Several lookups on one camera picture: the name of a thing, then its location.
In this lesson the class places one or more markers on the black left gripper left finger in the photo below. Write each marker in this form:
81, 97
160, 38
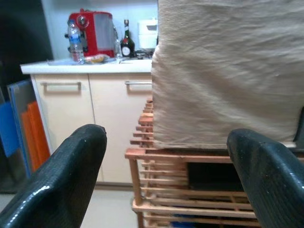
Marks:
54, 185

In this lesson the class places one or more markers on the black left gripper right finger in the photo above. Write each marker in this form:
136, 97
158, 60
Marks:
273, 185

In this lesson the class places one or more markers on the clear water bottle blue label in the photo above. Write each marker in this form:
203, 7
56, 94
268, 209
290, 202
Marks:
75, 45

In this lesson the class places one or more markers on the orange plastic board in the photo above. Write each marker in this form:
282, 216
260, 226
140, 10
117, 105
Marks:
35, 137

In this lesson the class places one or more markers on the blue plastic board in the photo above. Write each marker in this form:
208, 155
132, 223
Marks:
8, 130

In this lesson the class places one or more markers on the cream kitchen cabinet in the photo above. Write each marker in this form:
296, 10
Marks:
71, 114

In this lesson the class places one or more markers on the wooden wine rack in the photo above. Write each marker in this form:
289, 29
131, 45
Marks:
166, 156

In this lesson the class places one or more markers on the beige cloth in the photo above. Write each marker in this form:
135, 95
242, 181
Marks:
225, 71

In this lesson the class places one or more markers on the red coffee machine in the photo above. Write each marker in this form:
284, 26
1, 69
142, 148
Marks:
90, 47

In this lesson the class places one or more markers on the dark liquor bottle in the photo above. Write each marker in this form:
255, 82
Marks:
127, 47

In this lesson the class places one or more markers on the black gas stove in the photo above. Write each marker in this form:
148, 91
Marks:
143, 55

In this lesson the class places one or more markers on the white kitchen appliance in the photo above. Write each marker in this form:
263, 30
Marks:
147, 33

